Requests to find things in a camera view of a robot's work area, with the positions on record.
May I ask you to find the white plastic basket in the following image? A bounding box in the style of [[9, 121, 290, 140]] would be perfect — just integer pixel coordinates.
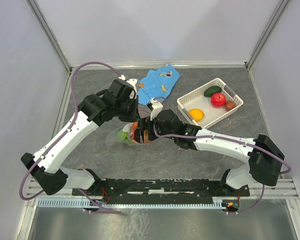
[[177, 78, 244, 129]]

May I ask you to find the green watermelon ball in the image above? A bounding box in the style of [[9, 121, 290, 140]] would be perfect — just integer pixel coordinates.
[[116, 129, 132, 144]]

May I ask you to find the dark green avocado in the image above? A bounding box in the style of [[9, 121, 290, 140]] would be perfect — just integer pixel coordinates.
[[203, 85, 222, 98]]

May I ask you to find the purple cable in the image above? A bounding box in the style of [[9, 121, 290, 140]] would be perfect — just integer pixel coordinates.
[[18, 61, 126, 215], [149, 96, 292, 215]]

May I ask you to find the orange fruit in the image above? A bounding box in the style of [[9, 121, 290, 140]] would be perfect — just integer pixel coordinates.
[[143, 130, 151, 144]]

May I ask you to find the blue cable duct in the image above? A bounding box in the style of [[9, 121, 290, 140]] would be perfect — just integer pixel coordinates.
[[37, 197, 228, 210]]

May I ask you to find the peach fruit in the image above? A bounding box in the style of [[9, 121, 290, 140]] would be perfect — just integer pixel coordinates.
[[129, 122, 138, 140]]

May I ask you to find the brown kiwi fruit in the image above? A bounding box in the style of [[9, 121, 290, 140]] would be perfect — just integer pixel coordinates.
[[224, 100, 236, 112]]

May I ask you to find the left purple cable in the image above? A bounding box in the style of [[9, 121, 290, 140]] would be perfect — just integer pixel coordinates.
[[18, 61, 126, 215]]

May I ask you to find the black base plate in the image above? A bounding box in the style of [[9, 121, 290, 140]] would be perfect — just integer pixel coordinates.
[[85, 178, 250, 205]]

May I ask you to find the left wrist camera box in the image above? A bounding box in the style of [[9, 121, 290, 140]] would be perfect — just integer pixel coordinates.
[[119, 75, 139, 88]]

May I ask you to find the yellow lemon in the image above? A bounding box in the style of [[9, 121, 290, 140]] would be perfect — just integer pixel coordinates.
[[188, 108, 205, 122]]

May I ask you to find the blue patterned cloth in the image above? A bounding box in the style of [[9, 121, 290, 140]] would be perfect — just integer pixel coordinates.
[[137, 64, 181, 105]]

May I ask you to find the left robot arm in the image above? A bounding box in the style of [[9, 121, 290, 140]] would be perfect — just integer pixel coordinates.
[[21, 78, 139, 196]]

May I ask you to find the red apple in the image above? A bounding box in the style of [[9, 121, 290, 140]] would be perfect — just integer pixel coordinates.
[[210, 93, 227, 108]]

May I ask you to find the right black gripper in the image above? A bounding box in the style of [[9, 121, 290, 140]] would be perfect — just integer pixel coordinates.
[[129, 116, 176, 145]]

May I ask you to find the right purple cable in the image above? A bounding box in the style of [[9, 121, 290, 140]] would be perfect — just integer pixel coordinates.
[[149, 96, 292, 215]]

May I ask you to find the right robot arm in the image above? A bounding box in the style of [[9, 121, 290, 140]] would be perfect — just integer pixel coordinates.
[[130, 109, 285, 196]]

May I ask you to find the clear zip top bag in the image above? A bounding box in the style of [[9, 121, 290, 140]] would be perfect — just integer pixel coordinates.
[[106, 110, 159, 146]]

